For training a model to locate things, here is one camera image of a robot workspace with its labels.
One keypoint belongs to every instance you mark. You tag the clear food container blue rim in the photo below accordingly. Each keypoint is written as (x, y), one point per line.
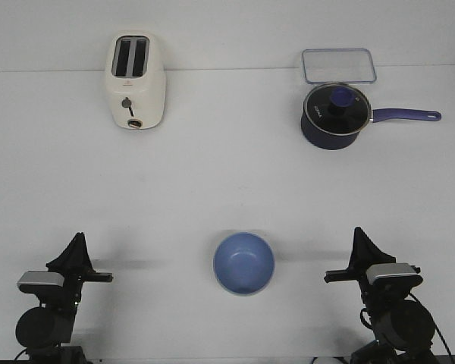
(338, 66)

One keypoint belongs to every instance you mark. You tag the glass pot lid blue knob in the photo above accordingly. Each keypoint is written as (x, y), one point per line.
(336, 99)

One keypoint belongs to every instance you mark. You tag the blue saucepan with handle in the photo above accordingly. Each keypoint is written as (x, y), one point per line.
(338, 132)

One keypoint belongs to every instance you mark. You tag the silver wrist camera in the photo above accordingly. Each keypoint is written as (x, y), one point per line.
(399, 274)
(39, 279)

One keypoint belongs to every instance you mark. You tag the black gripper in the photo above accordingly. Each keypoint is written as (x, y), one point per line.
(62, 291)
(374, 299)

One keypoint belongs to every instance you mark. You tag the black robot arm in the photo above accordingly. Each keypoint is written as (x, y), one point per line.
(45, 331)
(165, 302)

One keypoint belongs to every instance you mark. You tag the cream white toaster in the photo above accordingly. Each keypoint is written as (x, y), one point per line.
(135, 80)

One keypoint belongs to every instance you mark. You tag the blue plastic bowl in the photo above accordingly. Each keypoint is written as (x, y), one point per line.
(243, 263)

